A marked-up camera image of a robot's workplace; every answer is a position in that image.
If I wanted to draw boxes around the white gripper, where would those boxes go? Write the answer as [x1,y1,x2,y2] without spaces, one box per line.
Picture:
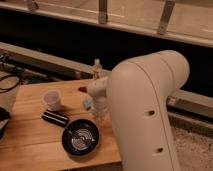
[91,97,108,126]

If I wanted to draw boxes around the black ceramic bowl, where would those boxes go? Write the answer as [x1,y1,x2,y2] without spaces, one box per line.
[62,119,99,157]

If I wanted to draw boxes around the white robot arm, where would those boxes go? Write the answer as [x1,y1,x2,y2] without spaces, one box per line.
[87,50,189,171]

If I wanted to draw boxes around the brown oblong object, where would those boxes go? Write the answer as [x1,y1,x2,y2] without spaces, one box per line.
[78,87,87,92]

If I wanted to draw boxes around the small clear bottle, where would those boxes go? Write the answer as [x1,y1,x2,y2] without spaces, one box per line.
[93,58,102,79]

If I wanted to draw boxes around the black rectangular case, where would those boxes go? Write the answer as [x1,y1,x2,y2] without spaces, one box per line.
[42,110,70,127]

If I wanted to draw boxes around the white plastic cup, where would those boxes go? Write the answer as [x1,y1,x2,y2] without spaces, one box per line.
[42,90,62,111]

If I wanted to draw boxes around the dark object at left edge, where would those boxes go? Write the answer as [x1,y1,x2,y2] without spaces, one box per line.
[0,107,10,139]

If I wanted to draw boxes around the black cable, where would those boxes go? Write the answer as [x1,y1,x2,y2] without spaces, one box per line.
[0,73,23,94]

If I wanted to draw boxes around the metal frame rail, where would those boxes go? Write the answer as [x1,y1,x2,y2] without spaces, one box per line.
[0,0,213,48]

